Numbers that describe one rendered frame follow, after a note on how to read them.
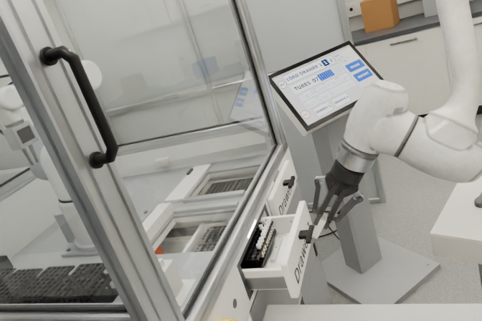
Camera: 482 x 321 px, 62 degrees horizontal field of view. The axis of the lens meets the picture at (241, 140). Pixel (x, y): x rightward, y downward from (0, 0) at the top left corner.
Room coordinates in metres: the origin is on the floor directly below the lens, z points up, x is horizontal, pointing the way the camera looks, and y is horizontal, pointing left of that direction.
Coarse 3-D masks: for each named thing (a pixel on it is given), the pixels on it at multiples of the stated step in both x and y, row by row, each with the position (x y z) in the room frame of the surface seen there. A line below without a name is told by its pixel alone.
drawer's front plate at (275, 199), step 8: (288, 160) 1.39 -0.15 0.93; (288, 168) 1.36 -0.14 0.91; (280, 176) 1.27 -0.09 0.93; (288, 176) 1.34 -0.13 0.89; (280, 184) 1.24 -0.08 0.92; (272, 192) 1.18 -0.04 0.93; (280, 192) 1.22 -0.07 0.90; (272, 200) 1.13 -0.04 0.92; (280, 200) 1.20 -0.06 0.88; (288, 200) 1.27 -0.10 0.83; (272, 208) 1.14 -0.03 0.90; (280, 208) 1.18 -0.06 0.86
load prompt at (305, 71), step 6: (318, 60) 1.82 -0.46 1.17; (324, 60) 1.83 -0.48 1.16; (330, 60) 1.83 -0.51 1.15; (306, 66) 1.79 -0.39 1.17; (312, 66) 1.79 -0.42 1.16; (318, 66) 1.80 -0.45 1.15; (324, 66) 1.80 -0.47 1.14; (294, 72) 1.75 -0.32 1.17; (300, 72) 1.76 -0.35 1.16; (306, 72) 1.76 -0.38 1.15; (312, 72) 1.77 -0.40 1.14; (288, 78) 1.73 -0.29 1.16; (294, 78) 1.73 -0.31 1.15; (300, 78) 1.73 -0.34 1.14; (288, 84) 1.70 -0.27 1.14
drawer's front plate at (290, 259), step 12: (300, 204) 1.05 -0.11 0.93; (300, 216) 0.98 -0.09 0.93; (300, 228) 0.95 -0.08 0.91; (288, 240) 0.89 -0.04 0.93; (300, 240) 0.93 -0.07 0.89; (288, 252) 0.84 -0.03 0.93; (300, 252) 0.90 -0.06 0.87; (288, 264) 0.81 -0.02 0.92; (300, 264) 0.88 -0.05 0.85; (288, 276) 0.80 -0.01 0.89; (300, 276) 0.85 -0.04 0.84; (288, 288) 0.81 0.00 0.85; (300, 288) 0.83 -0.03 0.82
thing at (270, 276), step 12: (276, 216) 1.08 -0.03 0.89; (288, 216) 1.06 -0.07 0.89; (276, 228) 1.08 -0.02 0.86; (288, 228) 1.06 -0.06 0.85; (276, 240) 1.05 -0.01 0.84; (276, 264) 0.93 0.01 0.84; (252, 276) 0.86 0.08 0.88; (264, 276) 0.85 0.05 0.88; (276, 276) 0.83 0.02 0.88; (252, 288) 0.86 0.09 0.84; (264, 288) 0.85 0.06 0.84; (276, 288) 0.84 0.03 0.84
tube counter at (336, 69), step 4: (332, 68) 1.80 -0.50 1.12; (336, 68) 1.80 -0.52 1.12; (340, 68) 1.80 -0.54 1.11; (320, 72) 1.77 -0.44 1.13; (324, 72) 1.77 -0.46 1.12; (328, 72) 1.78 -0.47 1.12; (332, 72) 1.78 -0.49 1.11; (336, 72) 1.78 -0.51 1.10; (340, 72) 1.79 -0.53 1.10; (316, 76) 1.75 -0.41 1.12; (320, 76) 1.76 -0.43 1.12; (324, 76) 1.76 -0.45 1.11; (328, 76) 1.76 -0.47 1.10; (332, 76) 1.76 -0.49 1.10; (312, 80) 1.73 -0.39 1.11; (316, 80) 1.74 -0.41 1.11; (320, 80) 1.74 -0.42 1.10; (316, 84) 1.72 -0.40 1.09
